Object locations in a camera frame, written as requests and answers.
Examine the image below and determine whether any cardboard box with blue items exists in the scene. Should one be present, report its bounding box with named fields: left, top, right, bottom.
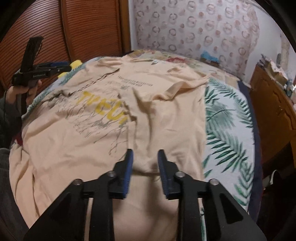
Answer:
left=200, top=51, right=220, bottom=68

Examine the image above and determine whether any open cardboard box on cabinet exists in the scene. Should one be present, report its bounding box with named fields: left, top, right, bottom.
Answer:
left=267, top=60, right=288, bottom=86

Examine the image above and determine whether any wooden sideboard cabinet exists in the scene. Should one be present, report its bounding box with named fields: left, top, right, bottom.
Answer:
left=250, top=65, right=295, bottom=164

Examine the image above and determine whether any beige tied window curtain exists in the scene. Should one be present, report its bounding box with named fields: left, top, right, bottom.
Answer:
left=280, top=33, right=290, bottom=71

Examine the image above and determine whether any palm leaf print blanket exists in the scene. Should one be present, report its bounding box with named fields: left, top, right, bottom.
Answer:
left=23, top=58, right=256, bottom=241

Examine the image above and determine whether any beige printed t-shirt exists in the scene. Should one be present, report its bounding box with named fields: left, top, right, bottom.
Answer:
left=9, top=56, right=210, bottom=241

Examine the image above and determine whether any brown louvered wardrobe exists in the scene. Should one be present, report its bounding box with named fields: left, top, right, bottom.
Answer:
left=1, top=1, right=131, bottom=90

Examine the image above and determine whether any dark blue bed sheet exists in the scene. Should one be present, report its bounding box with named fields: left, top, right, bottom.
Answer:
left=238, top=80, right=263, bottom=222

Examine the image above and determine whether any person's left hand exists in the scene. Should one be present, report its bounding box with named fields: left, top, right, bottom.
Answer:
left=6, top=80, right=42, bottom=106

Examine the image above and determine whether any yellow pikachu plush toy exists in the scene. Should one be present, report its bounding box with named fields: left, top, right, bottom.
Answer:
left=57, top=59, right=83, bottom=79

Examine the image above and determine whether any pink circle pattern curtain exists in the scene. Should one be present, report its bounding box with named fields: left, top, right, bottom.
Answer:
left=133, top=0, right=260, bottom=79

